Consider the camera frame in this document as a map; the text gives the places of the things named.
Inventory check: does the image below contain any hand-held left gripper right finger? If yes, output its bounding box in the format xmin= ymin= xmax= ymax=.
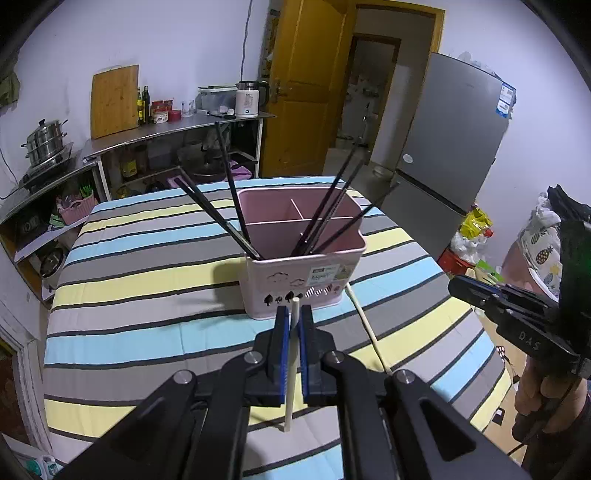
xmin=298 ymin=305 xmax=532 ymax=480

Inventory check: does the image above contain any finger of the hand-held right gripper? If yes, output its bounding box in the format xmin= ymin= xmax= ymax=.
xmin=447 ymin=275 xmax=585 ymax=371

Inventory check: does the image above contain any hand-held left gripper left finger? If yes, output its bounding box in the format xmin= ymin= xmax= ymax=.
xmin=55 ymin=305 xmax=291 ymax=480

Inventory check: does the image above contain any light wooden chopstick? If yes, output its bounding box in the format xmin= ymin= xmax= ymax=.
xmin=345 ymin=283 xmax=394 ymax=374
xmin=283 ymin=296 xmax=301 ymax=433

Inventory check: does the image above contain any pink plastic utensil holder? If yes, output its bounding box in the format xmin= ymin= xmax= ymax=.
xmin=236 ymin=186 xmax=368 ymax=322

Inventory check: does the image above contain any person's right hand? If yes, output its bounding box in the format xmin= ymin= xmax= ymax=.
xmin=511 ymin=357 xmax=591 ymax=444

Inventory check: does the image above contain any pineapple print cloth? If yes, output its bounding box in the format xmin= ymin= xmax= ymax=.
xmin=516 ymin=196 xmax=563 ymax=297

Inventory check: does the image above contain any red crate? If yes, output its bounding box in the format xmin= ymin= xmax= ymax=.
xmin=438 ymin=246 xmax=477 ymax=278

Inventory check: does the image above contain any yellow snack bag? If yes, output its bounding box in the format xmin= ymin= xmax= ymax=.
xmin=461 ymin=207 xmax=493 ymax=239

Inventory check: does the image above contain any striped tablecloth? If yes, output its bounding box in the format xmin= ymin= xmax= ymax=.
xmin=41 ymin=174 xmax=519 ymax=480

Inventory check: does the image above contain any grey refrigerator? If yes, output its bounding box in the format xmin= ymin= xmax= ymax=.
xmin=380 ymin=52 xmax=518 ymax=260

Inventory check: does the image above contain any pink basket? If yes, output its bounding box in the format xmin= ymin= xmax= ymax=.
xmin=56 ymin=193 xmax=99 ymax=225

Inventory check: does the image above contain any white electric kettle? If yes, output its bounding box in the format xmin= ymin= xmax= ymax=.
xmin=235 ymin=80 xmax=270 ymax=117

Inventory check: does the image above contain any steel counter shelf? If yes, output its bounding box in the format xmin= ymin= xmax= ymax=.
xmin=0 ymin=111 xmax=278 ymax=303

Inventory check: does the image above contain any clear storage box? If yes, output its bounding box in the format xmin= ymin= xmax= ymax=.
xmin=198 ymin=85 xmax=241 ymax=116

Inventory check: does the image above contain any red lidded jar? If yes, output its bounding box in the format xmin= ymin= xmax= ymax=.
xmin=151 ymin=99 xmax=174 ymax=125

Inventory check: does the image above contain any induction cooker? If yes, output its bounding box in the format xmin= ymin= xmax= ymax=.
xmin=18 ymin=142 xmax=75 ymax=186

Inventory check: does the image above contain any wooden cutting board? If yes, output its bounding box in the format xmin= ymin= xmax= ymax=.
xmin=90 ymin=64 xmax=140 ymax=140

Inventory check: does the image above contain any steel steamer pot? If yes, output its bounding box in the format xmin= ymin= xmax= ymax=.
xmin=20 ymin=118 xmax=69 ymax=165

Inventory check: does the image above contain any wall power cable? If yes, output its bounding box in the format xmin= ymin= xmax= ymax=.
xmin=239 ymin=0 xmax=254 ymax=83

